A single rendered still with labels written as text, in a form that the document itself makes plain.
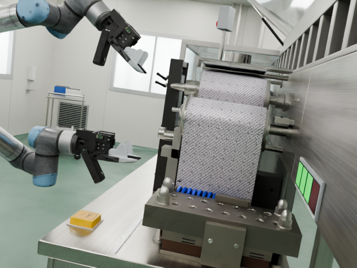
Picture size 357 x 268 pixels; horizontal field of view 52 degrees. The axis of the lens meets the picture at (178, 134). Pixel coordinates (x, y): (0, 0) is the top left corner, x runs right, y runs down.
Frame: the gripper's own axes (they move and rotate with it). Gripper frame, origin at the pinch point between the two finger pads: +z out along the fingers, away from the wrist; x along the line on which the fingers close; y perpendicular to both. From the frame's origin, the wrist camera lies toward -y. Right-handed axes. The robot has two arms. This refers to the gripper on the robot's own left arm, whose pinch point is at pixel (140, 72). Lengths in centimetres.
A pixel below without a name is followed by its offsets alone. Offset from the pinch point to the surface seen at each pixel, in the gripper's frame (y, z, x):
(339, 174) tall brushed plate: 23, 45, -57
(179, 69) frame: 7.0, 3.4, 28.6
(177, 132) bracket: -4.2, 22.1, 2.5
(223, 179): -1.7, 42.3, -4.7
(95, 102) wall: -202, -145, 551
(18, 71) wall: -234, -245, 450
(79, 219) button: -38.8, 23.2, -18.0
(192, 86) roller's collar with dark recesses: 6.9, 12.2, 23.4
